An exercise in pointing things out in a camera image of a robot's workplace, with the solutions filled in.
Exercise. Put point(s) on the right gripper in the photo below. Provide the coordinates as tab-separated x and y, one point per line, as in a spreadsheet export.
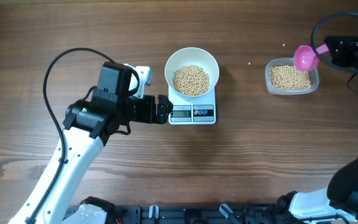
341	55

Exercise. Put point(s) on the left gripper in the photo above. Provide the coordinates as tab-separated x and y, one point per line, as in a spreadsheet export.
149	116

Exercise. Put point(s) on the pink plastic scoop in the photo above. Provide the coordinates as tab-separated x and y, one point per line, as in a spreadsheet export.
305	59

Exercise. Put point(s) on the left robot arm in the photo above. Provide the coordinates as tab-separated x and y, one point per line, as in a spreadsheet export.
117	99

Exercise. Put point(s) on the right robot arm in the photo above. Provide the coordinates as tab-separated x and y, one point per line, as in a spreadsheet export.
339	200

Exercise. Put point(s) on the soybeans in white bowl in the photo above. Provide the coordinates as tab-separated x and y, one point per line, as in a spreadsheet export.
191	80

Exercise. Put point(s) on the white digital kitchen scale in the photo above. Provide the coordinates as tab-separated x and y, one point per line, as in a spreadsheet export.
188	110

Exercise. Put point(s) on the white bowl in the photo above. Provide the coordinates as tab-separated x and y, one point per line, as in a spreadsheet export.
192	56

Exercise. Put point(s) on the pile of soybeans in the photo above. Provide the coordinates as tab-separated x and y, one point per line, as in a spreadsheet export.
289	78

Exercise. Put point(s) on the clear plastic container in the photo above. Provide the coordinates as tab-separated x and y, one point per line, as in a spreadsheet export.
313	76

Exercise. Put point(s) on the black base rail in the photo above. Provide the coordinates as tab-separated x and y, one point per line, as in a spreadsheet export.
126	214

